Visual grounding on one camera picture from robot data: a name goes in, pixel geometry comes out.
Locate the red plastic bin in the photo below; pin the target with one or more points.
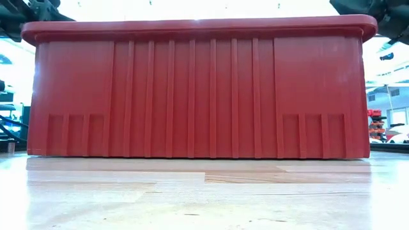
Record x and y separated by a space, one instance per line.
198 96

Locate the white rounded equipment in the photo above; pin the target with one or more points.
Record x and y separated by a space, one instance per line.
399 135

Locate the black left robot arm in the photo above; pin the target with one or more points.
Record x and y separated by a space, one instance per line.
12 16

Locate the black ceiling-mounted device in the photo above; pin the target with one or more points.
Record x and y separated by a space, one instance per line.
386 57

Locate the red storage bin rack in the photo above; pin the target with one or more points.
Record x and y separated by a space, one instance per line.
376 121

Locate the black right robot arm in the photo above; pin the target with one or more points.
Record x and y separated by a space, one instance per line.
396 19

